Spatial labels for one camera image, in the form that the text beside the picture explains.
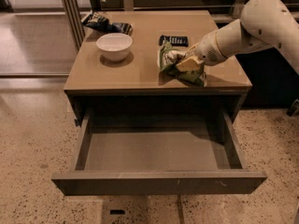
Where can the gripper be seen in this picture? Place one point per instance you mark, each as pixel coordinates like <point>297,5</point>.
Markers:
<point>206,51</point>

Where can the green jalapeno chip bag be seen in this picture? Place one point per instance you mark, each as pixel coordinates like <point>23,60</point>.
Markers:
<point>168,57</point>

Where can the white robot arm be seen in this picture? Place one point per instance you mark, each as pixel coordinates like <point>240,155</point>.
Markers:
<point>262,24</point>

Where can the brown drawer cabinet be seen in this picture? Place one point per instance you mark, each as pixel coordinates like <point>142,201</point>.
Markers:
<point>92,75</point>

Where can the dark blue chip bag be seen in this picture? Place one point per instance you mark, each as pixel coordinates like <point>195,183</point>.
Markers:
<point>100,23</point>

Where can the open top drawer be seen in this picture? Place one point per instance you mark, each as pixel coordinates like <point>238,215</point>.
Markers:
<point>182,154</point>

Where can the white ceramic bowl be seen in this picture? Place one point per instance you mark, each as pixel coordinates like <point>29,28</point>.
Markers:
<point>115,47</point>

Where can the metal vertical post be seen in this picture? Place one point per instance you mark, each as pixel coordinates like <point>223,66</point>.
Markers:
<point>72,12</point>

